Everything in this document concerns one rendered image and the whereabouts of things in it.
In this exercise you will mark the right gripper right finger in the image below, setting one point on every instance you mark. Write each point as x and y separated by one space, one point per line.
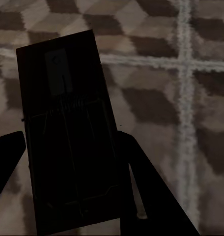
165 216

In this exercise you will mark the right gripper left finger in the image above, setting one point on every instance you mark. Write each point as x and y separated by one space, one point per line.
12 147

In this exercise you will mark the mousetrap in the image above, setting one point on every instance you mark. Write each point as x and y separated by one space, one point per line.
71 133

